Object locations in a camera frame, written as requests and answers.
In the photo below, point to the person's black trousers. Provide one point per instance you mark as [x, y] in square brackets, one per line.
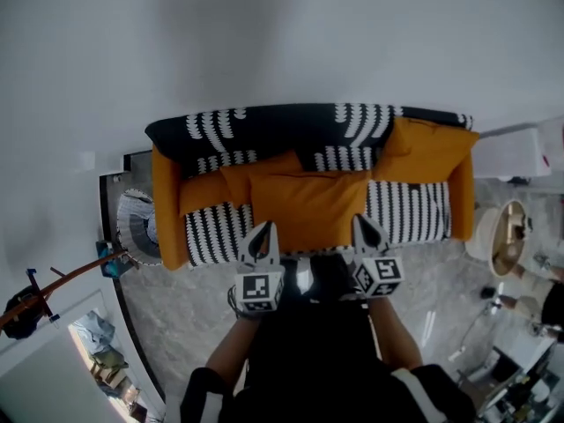
[330, 280]

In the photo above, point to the black white woven basket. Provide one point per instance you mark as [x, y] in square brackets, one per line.
[136, 227]

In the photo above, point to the olive green cloth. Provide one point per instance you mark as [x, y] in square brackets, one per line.
[106, 359]

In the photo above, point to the teal box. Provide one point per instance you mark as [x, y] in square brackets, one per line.
[108, 260]

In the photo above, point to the person's right forearm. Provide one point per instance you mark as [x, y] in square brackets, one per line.
[396, 337]

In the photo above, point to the white roller blind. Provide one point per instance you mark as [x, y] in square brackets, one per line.
[44, 381]

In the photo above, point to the person's black shirt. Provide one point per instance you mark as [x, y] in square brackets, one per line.
[308, 368]

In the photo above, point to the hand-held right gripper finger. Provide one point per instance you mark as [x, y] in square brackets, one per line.
[382, 247]
[359, 240]

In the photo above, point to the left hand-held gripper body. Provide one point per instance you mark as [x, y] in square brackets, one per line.
[260, 287]

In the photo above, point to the person's left forearm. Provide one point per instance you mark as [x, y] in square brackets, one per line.
[233, 346]

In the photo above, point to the pale blue cloth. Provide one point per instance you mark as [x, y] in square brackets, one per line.
[94, 328]

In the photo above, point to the orange cushion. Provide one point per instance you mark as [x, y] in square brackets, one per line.
[423, 152]
[308, 205]
[260, 170]

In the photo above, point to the small black object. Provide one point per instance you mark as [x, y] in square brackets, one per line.
[487, 292]

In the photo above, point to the orange sofa with striped cover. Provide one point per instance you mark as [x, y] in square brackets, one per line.
[273, 135]

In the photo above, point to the white round side table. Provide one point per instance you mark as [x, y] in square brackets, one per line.
[480, 232]

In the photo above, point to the black hanging bag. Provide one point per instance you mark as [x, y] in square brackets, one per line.
[22, 315]

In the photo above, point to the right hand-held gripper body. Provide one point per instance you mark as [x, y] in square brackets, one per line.
[379, 278]

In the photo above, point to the cluttered white desk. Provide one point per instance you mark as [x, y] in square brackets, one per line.
[533, 355]

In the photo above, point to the wooden coat rack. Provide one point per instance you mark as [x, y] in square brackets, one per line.
[66, 280]

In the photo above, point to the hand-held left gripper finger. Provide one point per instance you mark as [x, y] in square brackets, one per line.
[247, 251]
[273, 245]

